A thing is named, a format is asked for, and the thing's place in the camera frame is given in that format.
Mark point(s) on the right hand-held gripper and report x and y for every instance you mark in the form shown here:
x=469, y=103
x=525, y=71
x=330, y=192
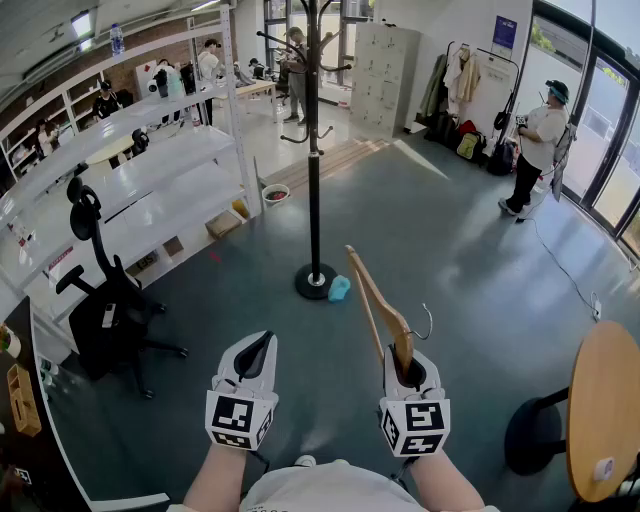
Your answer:
x=422, y=420

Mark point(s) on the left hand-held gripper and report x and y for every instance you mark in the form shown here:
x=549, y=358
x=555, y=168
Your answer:
x=232, y=417

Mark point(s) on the wooden hanger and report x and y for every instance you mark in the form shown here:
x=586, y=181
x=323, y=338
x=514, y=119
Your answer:
x=382, y=307

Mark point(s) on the black coat rack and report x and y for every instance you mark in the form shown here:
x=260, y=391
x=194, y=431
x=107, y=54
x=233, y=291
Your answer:
x=314, y=200

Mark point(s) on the person's left forearm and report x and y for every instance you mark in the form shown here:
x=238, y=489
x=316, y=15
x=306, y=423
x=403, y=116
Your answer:
x=217, y=480

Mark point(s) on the person's right forearm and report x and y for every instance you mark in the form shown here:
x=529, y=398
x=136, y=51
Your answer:
x=440, y=482

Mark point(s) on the light blue cloth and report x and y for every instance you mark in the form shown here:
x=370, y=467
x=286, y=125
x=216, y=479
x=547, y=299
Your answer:
x=339, y=290

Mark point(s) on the person's white shirt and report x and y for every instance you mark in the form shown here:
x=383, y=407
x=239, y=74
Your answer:
x=330, y=492

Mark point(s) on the brown cardboard box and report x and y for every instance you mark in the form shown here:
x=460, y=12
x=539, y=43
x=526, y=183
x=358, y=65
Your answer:
x=223, y=225

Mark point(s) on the black office chair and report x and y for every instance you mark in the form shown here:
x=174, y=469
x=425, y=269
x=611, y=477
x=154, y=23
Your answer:
x=107, y=305

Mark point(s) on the white basin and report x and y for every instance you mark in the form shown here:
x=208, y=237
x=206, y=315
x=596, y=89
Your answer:
x=275, y=195

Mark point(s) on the white power strip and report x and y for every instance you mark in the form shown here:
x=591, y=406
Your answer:
x=596, y=306

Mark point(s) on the round wooden table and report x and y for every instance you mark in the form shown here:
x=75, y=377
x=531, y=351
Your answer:
x=607, y=405

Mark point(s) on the white metal shelf unit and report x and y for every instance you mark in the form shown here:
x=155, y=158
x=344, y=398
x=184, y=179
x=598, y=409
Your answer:
x=165, y=170

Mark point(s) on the wooden step platform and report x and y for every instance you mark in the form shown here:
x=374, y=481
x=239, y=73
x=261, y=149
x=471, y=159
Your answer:
x=325, y=162

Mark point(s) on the wooden desk organizer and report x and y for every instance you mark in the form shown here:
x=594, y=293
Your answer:
x=22, y=402

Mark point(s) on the black desk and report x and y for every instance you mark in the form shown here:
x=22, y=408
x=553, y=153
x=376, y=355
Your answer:
x=35, y=465

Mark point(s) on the black backpack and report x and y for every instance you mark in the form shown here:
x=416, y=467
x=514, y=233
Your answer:
x=501, y=159

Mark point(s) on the yellow-green backpack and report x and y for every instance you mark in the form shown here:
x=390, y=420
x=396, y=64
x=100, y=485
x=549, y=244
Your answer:
x=469, y=146

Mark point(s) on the red bag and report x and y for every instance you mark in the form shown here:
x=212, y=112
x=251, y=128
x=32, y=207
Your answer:
x=467, y=127

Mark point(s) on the round pale table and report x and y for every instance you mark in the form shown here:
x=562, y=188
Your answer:
x=110, y=149

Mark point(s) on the long wooden table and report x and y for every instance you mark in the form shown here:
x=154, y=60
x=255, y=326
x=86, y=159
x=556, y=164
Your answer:
x=250, y=90

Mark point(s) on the green hanging coat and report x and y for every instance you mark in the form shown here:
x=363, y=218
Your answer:
x=434, y=90

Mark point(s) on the mint green bottle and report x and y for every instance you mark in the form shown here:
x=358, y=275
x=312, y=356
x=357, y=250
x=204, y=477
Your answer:
x=175, y=87

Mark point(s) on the white locker cabinet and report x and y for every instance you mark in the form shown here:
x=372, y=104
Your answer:
x=382, y=80

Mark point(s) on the black thermos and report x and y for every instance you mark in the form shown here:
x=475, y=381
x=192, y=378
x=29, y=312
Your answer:
x=161, y=82

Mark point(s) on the beige hanging coat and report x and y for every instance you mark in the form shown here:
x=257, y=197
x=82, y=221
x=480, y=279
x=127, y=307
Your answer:
x=467, y=80

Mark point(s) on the clear water bottle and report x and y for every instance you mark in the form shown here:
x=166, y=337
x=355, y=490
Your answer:
x=117, y=40

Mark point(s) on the black garment rail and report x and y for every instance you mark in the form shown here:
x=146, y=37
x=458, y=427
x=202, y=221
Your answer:
x=515, y=90

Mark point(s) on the blue wall poster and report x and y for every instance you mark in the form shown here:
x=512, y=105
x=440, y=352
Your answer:
x=504, y=31

